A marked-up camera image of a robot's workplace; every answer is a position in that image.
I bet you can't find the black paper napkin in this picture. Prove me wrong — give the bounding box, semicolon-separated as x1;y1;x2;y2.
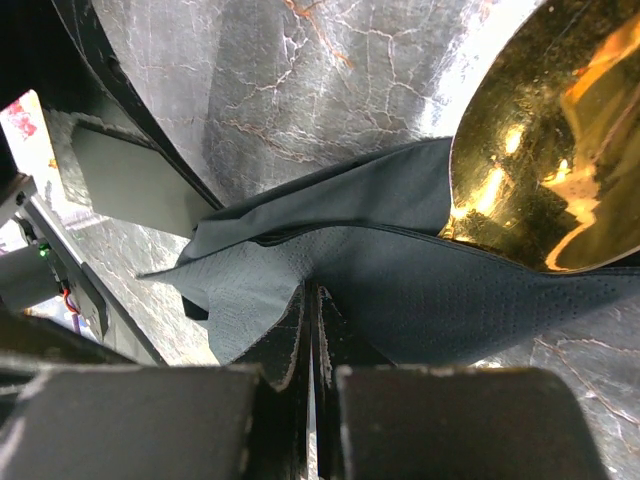
151;137;639;365

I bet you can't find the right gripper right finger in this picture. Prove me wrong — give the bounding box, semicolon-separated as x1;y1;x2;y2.
312;287;606;479

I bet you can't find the gold spoon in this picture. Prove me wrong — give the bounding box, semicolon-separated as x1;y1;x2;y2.
440;0;639;274

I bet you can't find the floral placemat tray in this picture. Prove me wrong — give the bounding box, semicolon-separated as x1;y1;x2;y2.
1;90;64;204

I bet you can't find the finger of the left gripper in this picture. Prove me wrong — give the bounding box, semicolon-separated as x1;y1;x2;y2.
53;1;223;210
43;109;214;238

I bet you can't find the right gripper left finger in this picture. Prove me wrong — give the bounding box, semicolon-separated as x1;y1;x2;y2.
1;288;309;479

